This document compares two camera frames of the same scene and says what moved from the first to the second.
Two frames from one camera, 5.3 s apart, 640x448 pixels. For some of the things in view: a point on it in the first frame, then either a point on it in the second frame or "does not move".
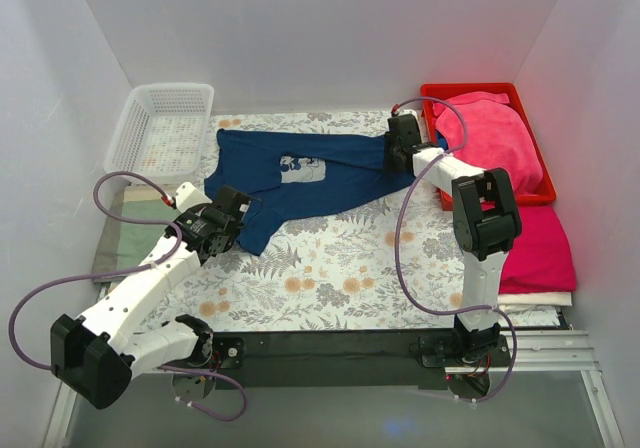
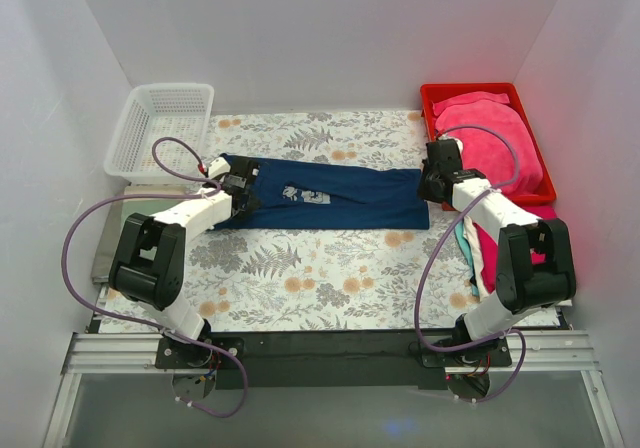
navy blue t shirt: [282, 172] to [310, 196]
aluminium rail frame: [531, 353] does not move
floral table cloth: [394, 264] does not move
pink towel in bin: [499, 137] does not move
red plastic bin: [433, 92] does not move
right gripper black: [392, 153] to [428, 183]
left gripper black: [240, 202] to [248, 184]
